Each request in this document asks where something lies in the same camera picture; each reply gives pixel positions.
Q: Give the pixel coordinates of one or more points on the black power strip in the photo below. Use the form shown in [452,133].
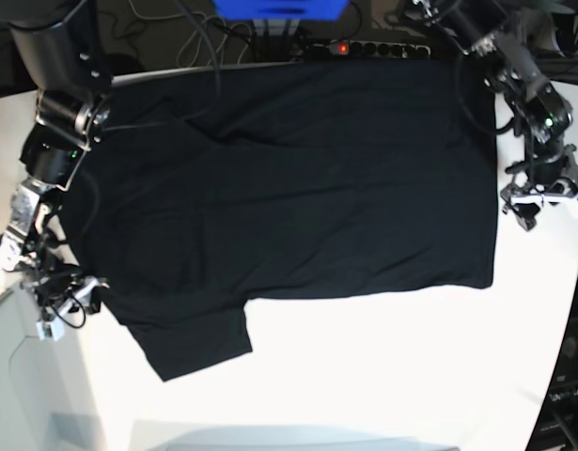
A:
[358,49]

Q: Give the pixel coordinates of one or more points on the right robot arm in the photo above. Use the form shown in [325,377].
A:
[59,44]

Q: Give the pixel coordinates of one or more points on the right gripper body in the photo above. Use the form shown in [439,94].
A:
[47,286]

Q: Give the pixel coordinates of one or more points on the black T-shirt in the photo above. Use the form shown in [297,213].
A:
[311,181]

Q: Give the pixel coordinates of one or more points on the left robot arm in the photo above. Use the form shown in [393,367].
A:
[481,32]

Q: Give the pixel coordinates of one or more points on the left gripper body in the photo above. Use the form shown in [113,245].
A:
[544,164]

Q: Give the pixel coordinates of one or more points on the blue box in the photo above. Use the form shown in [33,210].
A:
[315,10]

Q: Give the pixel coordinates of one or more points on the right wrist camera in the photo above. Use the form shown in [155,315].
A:
[53,329]

